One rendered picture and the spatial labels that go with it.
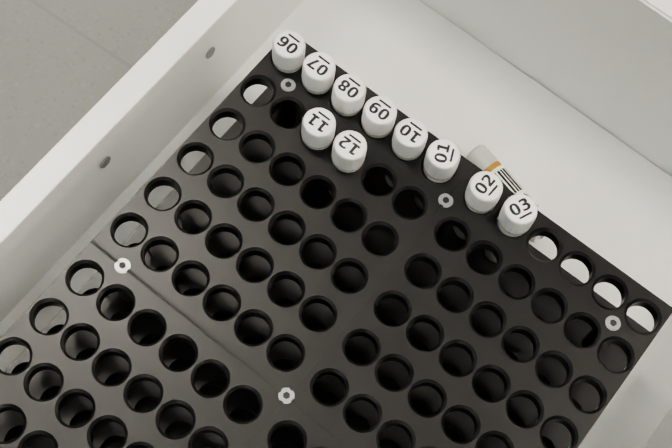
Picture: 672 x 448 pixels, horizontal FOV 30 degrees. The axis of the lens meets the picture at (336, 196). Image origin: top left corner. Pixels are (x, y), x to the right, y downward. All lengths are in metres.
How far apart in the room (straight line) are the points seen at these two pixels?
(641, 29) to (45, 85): 1.09
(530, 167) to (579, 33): 0.06
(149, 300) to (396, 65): 0.17
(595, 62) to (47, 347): 0.24
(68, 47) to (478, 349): 1.13
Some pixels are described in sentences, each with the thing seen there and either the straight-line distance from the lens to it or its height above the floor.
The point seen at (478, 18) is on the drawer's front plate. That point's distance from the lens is 0.55.
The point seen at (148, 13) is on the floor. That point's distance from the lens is 1.53.
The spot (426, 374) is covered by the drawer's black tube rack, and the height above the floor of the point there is 0.90.
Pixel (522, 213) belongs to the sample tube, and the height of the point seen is 0.91.
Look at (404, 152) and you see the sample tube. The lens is 0.45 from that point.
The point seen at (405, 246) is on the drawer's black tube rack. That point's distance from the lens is 0.45.
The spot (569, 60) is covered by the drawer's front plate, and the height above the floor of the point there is 0.87.
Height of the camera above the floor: 1.32
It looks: 67 degrees down
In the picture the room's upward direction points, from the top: 10 degrees clockwise
